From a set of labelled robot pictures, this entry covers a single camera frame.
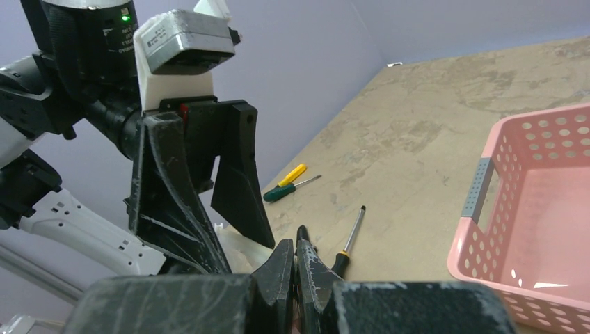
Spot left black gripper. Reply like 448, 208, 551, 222
117, 97, 276, 273

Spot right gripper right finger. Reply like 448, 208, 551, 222
296, 240, 516, 333

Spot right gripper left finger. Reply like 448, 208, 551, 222
63, 239, 294, 333

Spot clear zip top bag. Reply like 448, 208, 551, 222
214, 223, 273, 274

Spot pink plastic basket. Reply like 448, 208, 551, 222
447, 104, 589, 333

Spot black yellow screwdriver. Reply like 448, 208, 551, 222
331, 205, 367, 278

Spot black pliers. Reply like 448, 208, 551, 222
296, 225, 318, 252

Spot green handled screwdriver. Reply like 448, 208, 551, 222
262, 175, 322, 202

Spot small yellow handled tool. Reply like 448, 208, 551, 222
277, 164, 308, 187

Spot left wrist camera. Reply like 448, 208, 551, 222
133, 1, 240, 111

